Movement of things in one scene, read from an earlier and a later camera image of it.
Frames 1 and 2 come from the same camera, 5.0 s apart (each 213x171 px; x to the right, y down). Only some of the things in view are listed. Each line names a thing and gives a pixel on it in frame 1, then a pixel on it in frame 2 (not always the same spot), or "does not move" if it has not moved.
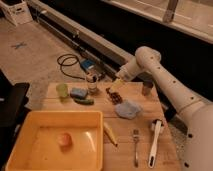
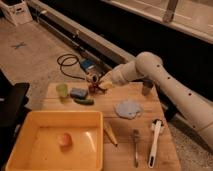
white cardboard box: x=16 y=11 does not move
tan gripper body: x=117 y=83 → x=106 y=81
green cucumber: x=85 y=101 does not move
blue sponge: x=78 y=93 does not move
